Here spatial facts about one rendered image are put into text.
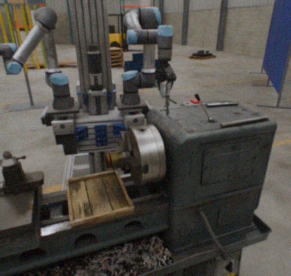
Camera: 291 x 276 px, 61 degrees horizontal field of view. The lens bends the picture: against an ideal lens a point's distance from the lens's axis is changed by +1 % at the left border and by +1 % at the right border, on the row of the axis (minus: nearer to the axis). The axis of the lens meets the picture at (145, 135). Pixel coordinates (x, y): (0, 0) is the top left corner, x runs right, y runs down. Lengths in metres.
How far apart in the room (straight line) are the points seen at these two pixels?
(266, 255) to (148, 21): 2.00
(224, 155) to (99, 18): 1.27
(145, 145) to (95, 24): 1.07
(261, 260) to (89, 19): 2.23
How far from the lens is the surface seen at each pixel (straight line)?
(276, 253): 2.48
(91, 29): 1.96
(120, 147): 1.27
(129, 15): 1.70
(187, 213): 1.39
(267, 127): 1.39
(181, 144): 1.12
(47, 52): 1.93
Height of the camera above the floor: 1.72
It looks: 25 degrees down
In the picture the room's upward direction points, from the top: straight up
